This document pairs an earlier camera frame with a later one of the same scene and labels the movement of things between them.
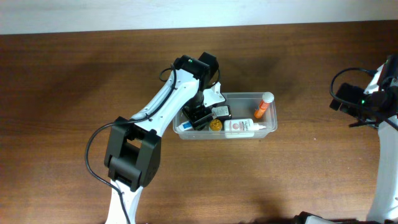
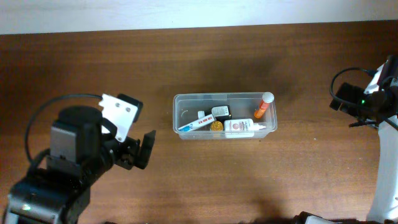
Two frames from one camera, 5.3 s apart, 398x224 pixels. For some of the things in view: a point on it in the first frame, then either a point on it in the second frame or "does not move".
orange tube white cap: x=267 y=98 does not move
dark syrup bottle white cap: x=222 y=112 does not move
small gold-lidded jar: x=215 y=124 does not move
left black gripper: x=199 y=116 to x=131 y=152
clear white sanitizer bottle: x=240 y=127 does not move
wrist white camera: x=212 y=96 to x=119 y=114
